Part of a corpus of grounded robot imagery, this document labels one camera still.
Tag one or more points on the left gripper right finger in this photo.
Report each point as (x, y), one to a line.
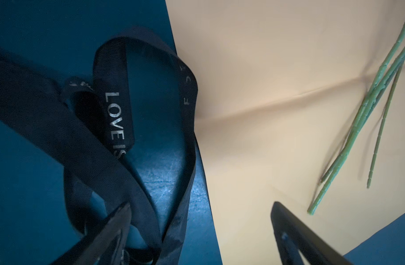
(294, 240)

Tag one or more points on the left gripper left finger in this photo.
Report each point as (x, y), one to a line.
(104, 245)

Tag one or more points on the black printed ribbon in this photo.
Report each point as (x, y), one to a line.
(65, 153)

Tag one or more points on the orange wrapping paper sheet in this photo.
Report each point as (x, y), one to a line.
(280, 83)

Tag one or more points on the light pink fake rose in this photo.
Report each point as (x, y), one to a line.
(316, 202)

